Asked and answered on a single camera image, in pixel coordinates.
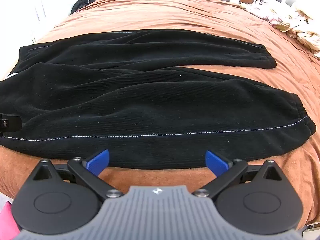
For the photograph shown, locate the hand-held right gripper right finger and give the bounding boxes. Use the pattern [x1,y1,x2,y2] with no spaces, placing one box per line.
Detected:
[193,150,285,200]

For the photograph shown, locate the brown bed cover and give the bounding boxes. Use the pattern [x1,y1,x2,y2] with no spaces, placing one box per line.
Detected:
[0,0,320,230]

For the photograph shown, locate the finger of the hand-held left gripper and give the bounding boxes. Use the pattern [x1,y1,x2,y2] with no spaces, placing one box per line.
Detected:
[0,113,23,133]

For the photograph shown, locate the floral crumpled blanket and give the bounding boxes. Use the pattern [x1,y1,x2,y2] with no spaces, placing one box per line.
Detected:
[239,1,320,58]

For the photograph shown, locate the pile of dark clothes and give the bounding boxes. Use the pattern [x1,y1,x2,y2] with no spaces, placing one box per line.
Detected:
[71,0,104,15]

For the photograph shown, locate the pink cloth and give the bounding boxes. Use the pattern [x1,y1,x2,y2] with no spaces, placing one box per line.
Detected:
[0,202,21,237]

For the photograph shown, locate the black pants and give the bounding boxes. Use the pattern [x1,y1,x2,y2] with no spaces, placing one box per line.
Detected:
[0,29,316,170]

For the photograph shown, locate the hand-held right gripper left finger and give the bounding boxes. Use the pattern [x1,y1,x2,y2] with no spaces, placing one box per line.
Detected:
[31,149,124,200]

